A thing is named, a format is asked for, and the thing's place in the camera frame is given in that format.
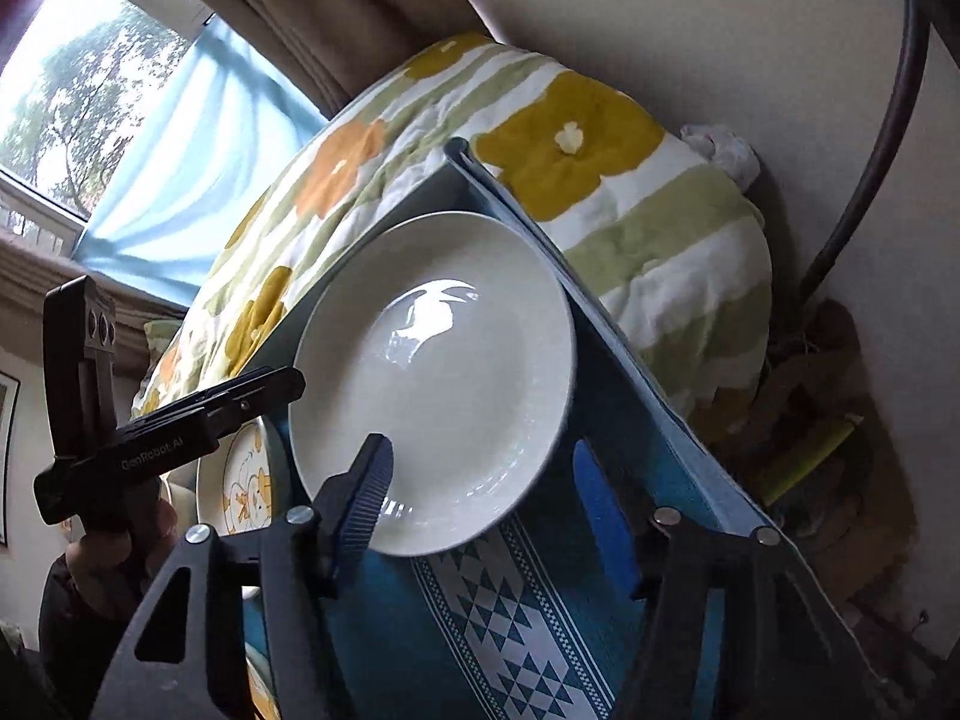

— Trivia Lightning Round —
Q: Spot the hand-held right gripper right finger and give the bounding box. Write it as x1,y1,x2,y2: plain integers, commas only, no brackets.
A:
572,441,901,720

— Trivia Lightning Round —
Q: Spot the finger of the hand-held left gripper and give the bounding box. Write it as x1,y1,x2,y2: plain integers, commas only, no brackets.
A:
131,366,306,451

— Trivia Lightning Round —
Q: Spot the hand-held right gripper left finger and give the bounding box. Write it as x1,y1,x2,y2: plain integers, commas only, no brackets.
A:
90,433,395,720

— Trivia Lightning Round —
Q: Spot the cartoon print plate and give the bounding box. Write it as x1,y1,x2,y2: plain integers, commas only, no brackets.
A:
241,600,283,720
196,420,287,541

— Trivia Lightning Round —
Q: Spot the white ribbed plate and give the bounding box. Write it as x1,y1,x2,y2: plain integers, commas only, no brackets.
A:
289,211,578,557

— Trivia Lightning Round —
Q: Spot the person's left forearm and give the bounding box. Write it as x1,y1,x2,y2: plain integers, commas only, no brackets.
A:
34,562,151,720

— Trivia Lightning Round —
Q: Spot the person's left hand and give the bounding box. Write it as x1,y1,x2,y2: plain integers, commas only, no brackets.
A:
66,499,179,616

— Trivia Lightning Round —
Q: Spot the green patterned pillow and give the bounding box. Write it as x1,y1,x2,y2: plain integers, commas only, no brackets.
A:
142,319,188,391

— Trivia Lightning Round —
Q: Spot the beige window sill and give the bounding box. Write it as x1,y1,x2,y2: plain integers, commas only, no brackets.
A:
0,229,188,372

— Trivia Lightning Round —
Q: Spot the blue patterned tablecloth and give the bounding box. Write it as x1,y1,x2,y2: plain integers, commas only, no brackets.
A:
240,139,901,720

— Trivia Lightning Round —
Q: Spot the yellow green packet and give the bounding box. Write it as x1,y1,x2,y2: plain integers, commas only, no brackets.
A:
761,416,860,507

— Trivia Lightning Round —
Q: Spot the light blue curtain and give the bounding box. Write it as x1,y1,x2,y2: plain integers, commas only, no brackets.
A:
73,15,331,308

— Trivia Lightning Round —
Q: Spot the floral striped blanket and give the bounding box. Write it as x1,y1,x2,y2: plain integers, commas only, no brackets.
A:
139,31,773,436

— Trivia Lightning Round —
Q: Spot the window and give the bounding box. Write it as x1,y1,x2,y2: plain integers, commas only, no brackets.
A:
0,0,197,226

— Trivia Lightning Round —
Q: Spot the beige curtain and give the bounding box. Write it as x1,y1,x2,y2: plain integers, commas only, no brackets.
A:
97,0,496,121

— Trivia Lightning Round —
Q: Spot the white plastic bag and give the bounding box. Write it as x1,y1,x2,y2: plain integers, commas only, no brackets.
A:
681,124,760,188

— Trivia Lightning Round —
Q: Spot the black curved tube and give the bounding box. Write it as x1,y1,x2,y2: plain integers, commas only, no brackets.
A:
799,0,931,301

